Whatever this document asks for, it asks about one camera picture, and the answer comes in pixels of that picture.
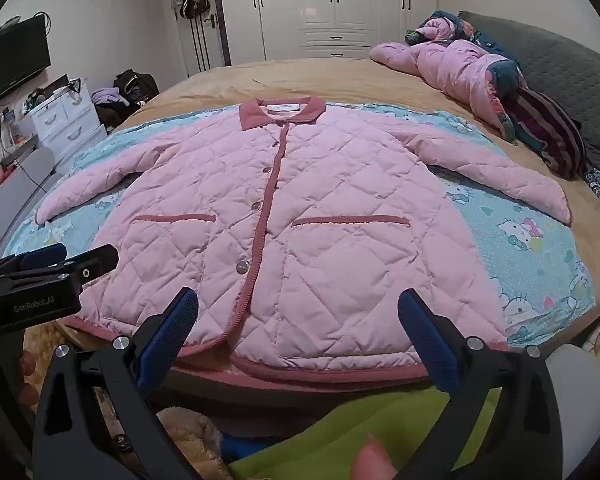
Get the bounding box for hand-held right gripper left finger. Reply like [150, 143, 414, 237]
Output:
[32, 287, 216, 480]

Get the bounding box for pink floral quilt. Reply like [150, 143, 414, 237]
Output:
[369, 10, 528, 143]

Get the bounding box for cartoon cat printed sheet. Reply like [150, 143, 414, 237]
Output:
[2, 102, 596, 348]

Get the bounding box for grey padded bench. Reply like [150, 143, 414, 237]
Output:
[0, 170, 56, 261]

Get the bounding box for white door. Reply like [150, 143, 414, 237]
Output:
[170, 0, 231, 78]

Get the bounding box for purple clothes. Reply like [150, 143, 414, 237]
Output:
[90, 86, 126, 108]

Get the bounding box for white drawer cabinet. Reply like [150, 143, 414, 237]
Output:
[27, 77, 108, 171]

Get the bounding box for lime green clothing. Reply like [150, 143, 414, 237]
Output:
[227, 385, 501, 480]

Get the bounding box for person's right hand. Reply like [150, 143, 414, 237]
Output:
[352, 432, 398, 480]

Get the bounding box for black bag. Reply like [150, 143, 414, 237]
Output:
[112, 69, 160, 106]

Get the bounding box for white wardrobe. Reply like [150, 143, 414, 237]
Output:
[215, 0, 438, 66]

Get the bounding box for pink quilted jacket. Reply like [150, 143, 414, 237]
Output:
[35, 95, 573, 386]

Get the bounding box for dark striped pillow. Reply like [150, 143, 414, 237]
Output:
[502, 87, 588, 181]

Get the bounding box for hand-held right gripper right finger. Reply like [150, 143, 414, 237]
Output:
[397, 287, 563, 480]

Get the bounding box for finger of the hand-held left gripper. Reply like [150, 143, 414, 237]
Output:
[0, 243, 67, 279]
[0, 245, 119, 288]

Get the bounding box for black television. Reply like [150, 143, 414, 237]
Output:
[0, 12, 52, 113]

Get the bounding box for black triangular stand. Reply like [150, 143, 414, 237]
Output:
[52, 75, 83, 98]

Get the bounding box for grey padded headboard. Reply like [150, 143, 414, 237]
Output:
[455, 10, 600, 186]

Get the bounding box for white round object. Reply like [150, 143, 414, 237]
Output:
[550, 342, 600, 476]

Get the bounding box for person's left hand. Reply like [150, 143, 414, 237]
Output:
[17, 347, 38, 406]

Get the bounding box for tan fluffy cloth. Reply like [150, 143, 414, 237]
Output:
[157, 407, 231, 480]

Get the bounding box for dark clothes pile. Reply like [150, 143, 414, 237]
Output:
[95, 100, 127, 128]

